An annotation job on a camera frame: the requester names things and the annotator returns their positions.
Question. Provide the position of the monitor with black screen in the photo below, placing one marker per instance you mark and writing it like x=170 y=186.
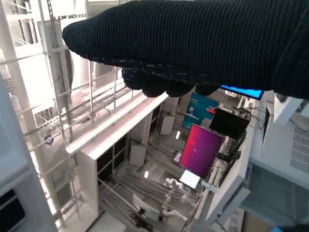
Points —
x=229 y=123

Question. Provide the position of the grey square panel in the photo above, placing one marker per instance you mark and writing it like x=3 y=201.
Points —
x=137 y=155
x=167 y=125

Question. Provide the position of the robot right hand black glove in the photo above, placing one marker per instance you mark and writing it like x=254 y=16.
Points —
x=193 y=41

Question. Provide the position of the black clamp fixture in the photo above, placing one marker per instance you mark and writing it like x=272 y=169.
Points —
x=141 y=218

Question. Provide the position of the white jointed pipes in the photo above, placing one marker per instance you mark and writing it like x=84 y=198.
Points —
x=172 y=193

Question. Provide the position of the teal poster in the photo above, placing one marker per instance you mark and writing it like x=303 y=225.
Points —
x=198 y=106

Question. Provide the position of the white long shelf partition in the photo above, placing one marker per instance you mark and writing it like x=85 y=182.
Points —
x=108 y=125

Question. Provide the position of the monitor with blue screen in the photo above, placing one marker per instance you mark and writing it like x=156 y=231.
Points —
x=243 y=92

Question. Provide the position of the white paper sheet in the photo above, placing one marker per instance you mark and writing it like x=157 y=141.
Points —
x=190 y=179

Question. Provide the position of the white mesh cabinet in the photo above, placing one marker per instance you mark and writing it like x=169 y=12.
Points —
x=277 y=149

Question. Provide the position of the monitor with purple screen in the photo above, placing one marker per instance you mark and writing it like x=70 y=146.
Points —
x=200 y=149

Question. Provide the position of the robot left hand blue tape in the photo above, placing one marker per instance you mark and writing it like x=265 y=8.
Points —
x=289 y=229

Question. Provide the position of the white metal scaffold frame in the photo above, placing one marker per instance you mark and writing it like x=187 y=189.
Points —
x=14 y=72

